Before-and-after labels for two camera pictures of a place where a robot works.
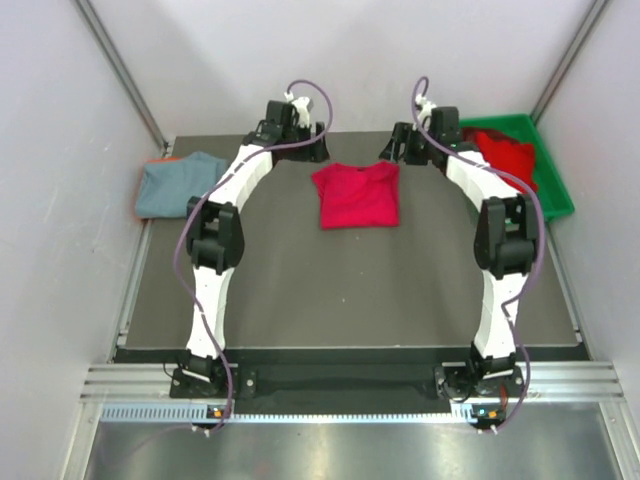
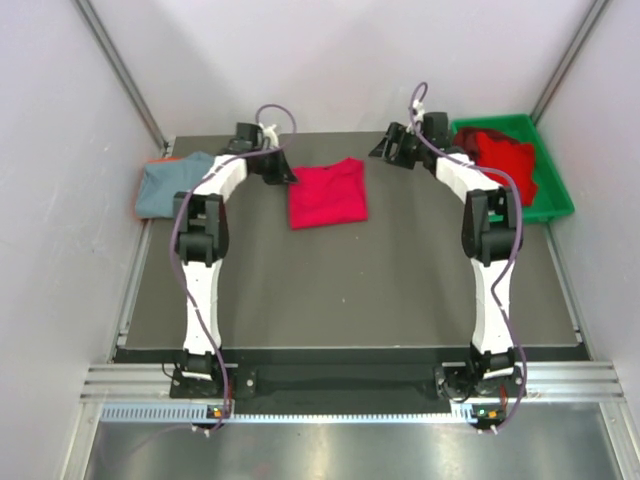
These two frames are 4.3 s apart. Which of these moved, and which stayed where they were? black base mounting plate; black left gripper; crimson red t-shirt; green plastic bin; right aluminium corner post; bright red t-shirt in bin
Moved: crimson red t-shirt; black left gripper
Stayed: black base mounting plate; bright red t-shirt in bin; right aluminium corner post; green plastic bin
